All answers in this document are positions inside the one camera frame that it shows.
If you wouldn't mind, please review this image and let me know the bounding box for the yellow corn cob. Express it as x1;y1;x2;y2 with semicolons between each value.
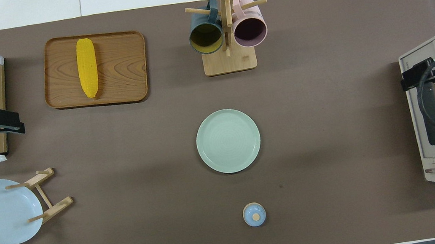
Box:
74;37;102;100

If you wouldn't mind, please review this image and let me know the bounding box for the pale green round plate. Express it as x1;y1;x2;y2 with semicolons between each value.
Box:
192;105;265;178

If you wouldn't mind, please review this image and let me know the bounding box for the wooden plate rack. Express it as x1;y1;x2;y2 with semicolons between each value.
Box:
0;164;80;244

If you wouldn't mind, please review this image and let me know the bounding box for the large brown table mat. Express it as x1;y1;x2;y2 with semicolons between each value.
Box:
0;0;435;244

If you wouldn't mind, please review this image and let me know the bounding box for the rectangular wooden tray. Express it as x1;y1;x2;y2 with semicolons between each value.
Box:
37;25;153;115

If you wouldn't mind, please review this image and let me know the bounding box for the pink mug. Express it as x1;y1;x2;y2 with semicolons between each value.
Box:
228;0;271;50

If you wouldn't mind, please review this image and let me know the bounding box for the wooden mug tree stand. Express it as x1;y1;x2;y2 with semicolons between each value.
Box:
183;0;277;79

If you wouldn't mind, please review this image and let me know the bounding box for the dark teal mug yellow inside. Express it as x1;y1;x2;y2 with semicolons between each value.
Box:
184;0;226;57

